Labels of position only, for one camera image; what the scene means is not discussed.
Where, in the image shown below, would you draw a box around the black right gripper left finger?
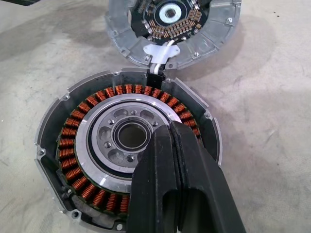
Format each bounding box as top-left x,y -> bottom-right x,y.
127,123 -> 182,233

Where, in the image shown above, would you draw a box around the silver motor cover circuit board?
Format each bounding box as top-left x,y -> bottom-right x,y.
104,0 -> 242,72

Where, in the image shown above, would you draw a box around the motor stator housing copper windings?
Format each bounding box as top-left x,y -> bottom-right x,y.
34,67 -> 223,230

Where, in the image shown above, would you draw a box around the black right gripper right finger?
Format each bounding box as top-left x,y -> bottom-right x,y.
171,120 -> 246,233

